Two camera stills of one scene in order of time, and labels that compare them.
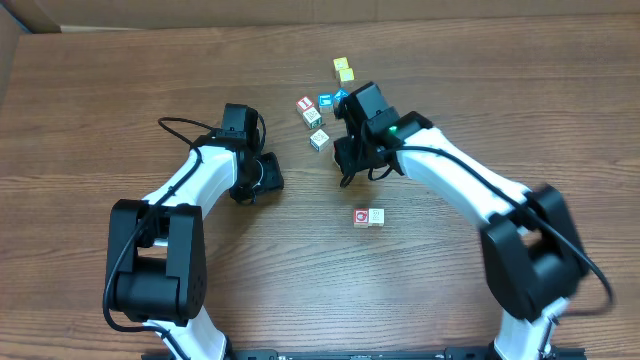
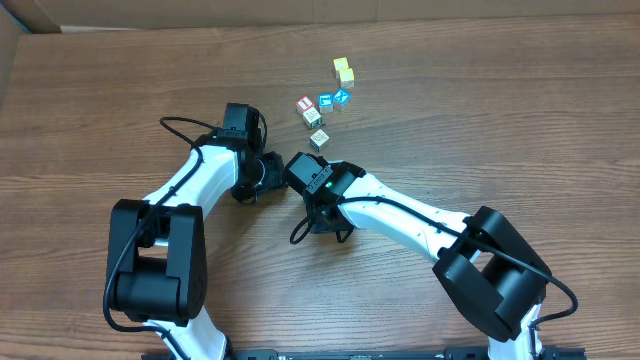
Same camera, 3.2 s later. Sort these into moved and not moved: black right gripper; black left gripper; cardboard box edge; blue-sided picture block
Moved: black right gripper
Not moved: cardboard box edge; blue-sided picture block; black left gripper
